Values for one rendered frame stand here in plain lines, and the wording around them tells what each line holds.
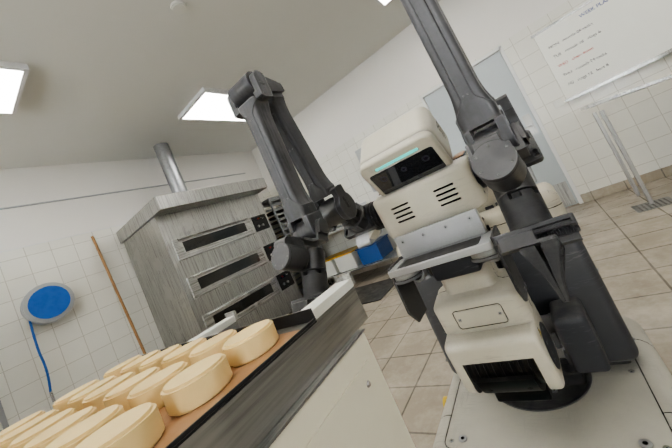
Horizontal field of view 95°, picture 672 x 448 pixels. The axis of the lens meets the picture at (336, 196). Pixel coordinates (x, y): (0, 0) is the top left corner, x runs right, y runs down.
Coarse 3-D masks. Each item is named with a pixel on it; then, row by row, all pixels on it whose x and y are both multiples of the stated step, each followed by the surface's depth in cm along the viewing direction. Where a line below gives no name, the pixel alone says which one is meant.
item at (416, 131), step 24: (408, 120) 76; (432, 120) 75; (384, 144) 77; (408, 144) 71; (432, 144) 71; (360, 168) 80; (384, 168) 77; (408, 168) 77; (432, 168) 76; (384, 192) 84
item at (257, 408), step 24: (336, 288) 42; (336, 312) 39; (360, 312) 43; (312, 336) 35; (336, 336) 37; (288, 360) 31; (312, 360) 33; (264, 384) 28; (288, 384) 30; (240, 408) 26; (264, 408) 27; (288, 408) 29; (216, 432) 24; (240, 432) 25; (264, 432) 26
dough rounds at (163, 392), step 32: (160, 352) 41; (192, 352) 31; (224, 352) 28; (256, 352) 27; (96, 384) 39; (128, 384) 30; (160, 384) 26; (192, 384) 22; (224, 384) 23; (32, 416) 37; (64, 416) 30; (96, 416) 24; (128, 416) 20; (160, 416) 21; (192, 416) 21
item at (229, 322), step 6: (228, 312) 61; (234, 312) 60; (228, 318) 59; (234, 318) 59; (216, 324) 58; (222, 324) 57; (228, 324) 58; (234, 324) 59; (210, 330) 55; (216, 330) 56; (222, 330) 57; (198, 336) 54; (204, 336) 54
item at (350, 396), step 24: (360, 336) 40; (336, 360) 35; (360, 360) 38; (312, 384) 32; (336, 384) 33; (360, 384) 36; (384, 384) 39; (312, 408) 30; (336, 408) 32; (360, 408) 34; (384, 408) 37; (288, 432) 27; (312, 432) 29; (336, 432) 31; (360, 432) 33; (384, 432) 36; (408, 432) 39
